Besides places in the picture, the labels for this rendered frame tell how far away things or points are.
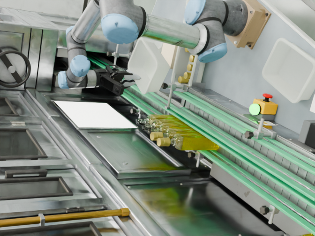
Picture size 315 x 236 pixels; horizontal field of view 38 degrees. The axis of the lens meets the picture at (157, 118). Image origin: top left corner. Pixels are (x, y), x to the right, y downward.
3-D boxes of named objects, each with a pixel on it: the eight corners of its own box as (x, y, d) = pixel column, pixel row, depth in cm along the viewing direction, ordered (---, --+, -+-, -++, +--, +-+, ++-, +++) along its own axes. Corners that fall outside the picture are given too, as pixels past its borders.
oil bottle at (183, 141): (210, 145, 195) (168, 145, 184) (213, 133, 194) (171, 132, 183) (218, 150, 191) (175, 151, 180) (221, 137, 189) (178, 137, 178)
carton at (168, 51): (170, 63, 248) (159, 62, 244) (177, 34, 243) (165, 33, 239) (182, 69, 239) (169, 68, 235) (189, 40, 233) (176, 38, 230)
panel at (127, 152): (107, 106, 263) (49, 104, 246) (108, 101, 262) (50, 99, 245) (190, 175, 190) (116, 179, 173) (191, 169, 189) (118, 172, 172)
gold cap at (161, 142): (171, 139, 178) (161, 139, 176) (169, 147, 179) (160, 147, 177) (166, 136, 181) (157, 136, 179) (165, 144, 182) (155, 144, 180)
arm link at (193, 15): (222, -7, 182) (194, -13, 175) (229, 22, 177) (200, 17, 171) (206, 10, 191) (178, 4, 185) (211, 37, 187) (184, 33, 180)
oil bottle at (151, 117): (182, 126, 214) (142, 125, 203) (184, 114, 212) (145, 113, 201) (188, 130, 209) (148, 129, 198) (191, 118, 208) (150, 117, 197)
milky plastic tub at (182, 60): (183, 84, 236) (169, 83, 232) (193, 41, 230) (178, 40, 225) (202, 94, 222) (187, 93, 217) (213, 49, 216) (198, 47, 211)
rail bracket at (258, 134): (270, 136, 166) (242, 136, 159) (275, 117, 164) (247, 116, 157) (277, 140, 162) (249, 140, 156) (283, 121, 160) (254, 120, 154)
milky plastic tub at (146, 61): (156, 37, 205) (139, 34, 201) (176, 66, 191) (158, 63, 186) (142, 68, 215) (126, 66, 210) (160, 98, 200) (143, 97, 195)
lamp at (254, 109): (251, 113, 181) (246, 112, 180) (254, 102, 180) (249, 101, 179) (259, 116, 178) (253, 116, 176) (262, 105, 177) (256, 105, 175)
